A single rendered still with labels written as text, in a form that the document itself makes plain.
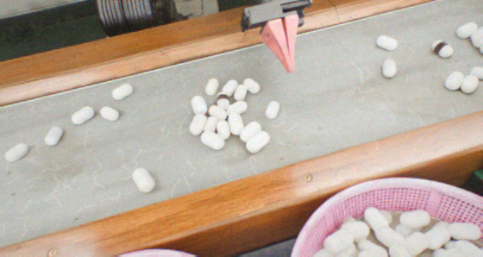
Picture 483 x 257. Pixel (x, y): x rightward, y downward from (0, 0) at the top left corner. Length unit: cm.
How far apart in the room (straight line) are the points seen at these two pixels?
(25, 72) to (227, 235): 50
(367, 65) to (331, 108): 12
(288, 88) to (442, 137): 23
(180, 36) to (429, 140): 46
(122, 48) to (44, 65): 15
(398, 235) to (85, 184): 40
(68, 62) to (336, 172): 52
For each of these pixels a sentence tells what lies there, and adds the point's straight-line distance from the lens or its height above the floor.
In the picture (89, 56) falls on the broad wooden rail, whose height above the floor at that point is 76.
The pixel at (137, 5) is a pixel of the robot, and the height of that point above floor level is 77.
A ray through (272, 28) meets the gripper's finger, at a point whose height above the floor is 86.
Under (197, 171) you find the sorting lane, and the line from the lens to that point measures 48.
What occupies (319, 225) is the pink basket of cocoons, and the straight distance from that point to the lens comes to 42.
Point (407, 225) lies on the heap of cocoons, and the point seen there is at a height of 74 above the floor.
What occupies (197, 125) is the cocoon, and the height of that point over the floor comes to 76.
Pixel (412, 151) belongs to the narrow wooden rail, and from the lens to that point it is 48.
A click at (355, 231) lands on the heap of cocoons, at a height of 74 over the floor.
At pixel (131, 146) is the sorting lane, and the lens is 55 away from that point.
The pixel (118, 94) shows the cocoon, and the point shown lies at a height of 76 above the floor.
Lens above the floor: 112
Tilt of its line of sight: 45 degrees down
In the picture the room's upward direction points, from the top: 9 degrees counter-clockwise
